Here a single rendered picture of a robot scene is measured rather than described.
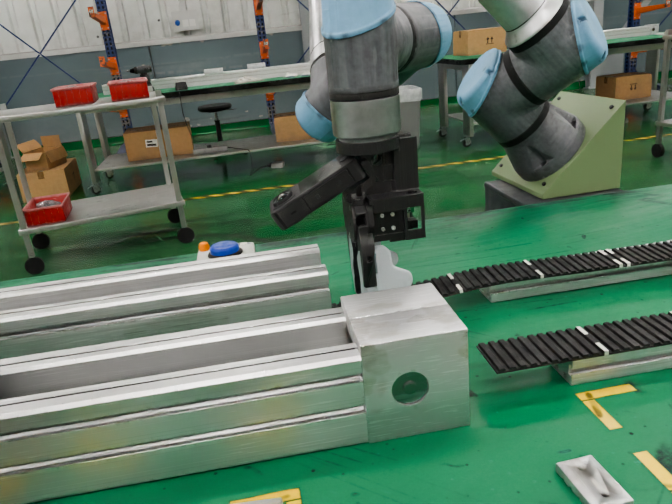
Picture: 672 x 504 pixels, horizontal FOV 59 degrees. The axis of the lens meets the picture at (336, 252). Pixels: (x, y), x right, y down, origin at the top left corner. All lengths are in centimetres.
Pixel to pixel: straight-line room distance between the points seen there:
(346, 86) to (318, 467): 36
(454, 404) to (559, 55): 70
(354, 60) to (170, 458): 40
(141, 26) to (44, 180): 319
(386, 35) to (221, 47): 756
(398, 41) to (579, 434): 41
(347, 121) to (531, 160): 62
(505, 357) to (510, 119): 65
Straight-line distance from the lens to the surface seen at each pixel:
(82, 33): 840
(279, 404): 50
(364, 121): 63
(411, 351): 49
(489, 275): 75
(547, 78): 111
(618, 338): 63
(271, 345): 55
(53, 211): 364
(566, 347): 60
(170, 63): 821
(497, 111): 114
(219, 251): 81
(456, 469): 51
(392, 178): 67
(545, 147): 119
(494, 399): 59
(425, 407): 53
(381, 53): 63
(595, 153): 122
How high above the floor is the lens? 111
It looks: 20 degrees down
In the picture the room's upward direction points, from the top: 6 degrees counter-clockwise
